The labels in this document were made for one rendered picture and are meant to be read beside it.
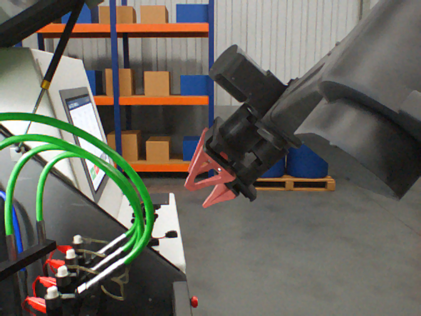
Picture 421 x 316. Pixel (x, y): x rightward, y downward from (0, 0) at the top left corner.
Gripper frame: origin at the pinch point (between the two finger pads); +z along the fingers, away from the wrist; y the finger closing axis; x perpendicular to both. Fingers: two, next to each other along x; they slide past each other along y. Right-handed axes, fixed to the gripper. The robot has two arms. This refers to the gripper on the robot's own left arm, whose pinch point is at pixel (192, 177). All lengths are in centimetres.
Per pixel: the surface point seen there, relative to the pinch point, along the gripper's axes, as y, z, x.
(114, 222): -25.8, 35.7, 2.2
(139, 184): -1.0, 7.7, -5.2
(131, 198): -7.2, 14.9, -3.2
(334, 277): -181, 74, 188
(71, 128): -1.6, 7.8, -19.4
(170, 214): -68, 49, 24
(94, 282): 4.9, 25.2, 0.2
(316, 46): -658, -31, 176
